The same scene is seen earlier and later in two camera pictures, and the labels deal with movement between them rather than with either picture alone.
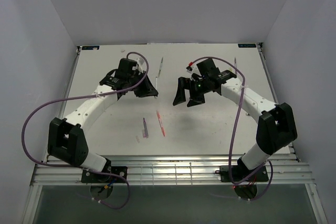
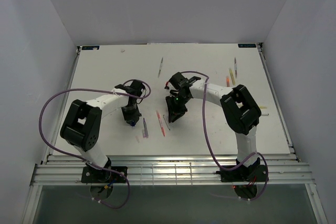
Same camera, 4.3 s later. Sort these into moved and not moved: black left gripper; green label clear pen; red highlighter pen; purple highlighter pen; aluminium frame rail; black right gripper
Moved: black right gripper; black left gripper
Not moved: green label clear pen; red highlighter pen; aluminium frame rail; purple highlighter pen
